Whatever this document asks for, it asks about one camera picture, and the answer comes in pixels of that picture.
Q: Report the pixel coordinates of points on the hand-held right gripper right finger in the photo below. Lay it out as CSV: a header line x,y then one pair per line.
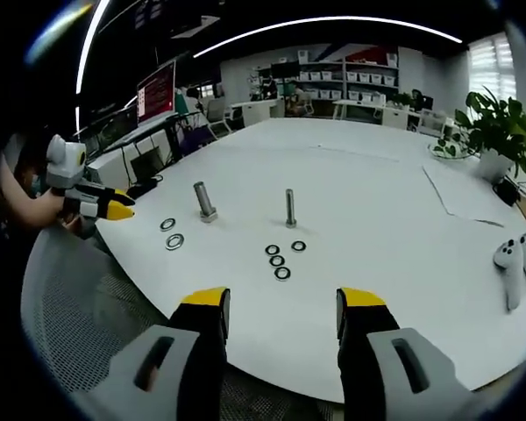
x,y
390,351

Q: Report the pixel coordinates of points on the large metal washer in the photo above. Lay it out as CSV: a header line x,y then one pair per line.
x,y
175,241
168,224

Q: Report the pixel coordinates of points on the computer monitor red screen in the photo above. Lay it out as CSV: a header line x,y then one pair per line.
x,y
156,92

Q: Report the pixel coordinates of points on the potted green plant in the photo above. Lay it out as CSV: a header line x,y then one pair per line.
x,y
502,131

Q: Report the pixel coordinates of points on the person's left hand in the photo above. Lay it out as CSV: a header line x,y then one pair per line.
x,y
54,210

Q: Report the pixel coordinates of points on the small metal washer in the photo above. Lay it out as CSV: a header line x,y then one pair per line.
x,y
276,261
282,274
272,250
298,245

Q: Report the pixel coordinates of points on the dark computer monitor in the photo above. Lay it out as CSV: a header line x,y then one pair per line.
x,y
109,127

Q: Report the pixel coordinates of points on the black power adapter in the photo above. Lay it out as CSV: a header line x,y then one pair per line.
x,y
506,190

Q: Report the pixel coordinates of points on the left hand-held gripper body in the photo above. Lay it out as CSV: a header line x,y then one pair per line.
x,y
66,169

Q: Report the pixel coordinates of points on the storage shelf with white bins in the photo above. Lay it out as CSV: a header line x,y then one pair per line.
x,y
348,81

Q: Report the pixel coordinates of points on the grey mesh office chair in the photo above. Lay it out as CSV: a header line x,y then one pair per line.
x,y
79,316

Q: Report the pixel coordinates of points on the white office chair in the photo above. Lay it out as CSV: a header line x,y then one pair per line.
x,y
217,116

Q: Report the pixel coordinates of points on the thick threaded stud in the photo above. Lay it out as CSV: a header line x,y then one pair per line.
x,y
204,201

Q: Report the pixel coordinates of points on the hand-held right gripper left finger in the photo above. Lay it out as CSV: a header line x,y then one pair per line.
x,y
175,351

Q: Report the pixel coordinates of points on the small plant on glass dish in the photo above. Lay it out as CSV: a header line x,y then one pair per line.
x,y
449,147

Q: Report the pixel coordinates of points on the thin threaded stud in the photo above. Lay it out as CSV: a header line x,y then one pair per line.
x,y
290,209

